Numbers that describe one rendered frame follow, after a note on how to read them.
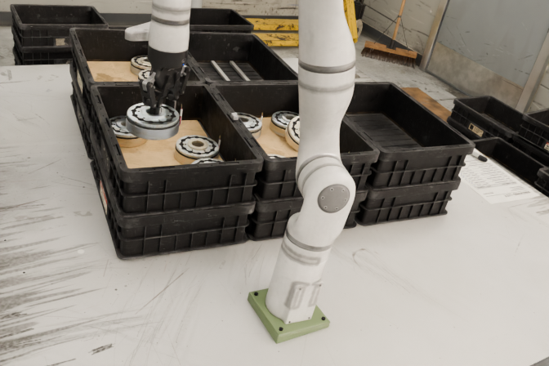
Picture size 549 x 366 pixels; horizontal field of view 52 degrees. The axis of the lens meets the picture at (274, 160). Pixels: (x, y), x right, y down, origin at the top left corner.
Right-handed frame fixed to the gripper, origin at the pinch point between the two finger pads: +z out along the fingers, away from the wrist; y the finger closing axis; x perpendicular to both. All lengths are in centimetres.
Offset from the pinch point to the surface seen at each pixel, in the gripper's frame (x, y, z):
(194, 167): -10.9, -3.1, 7.3
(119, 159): 1.3, -11.0, 7.2
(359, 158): -35.2, 27.9, 8.2
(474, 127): -48, 203, 60
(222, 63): 29, 72, 17
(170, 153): 5.3, 11.6, 17.1
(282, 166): -23.0, 12.3, 8.6
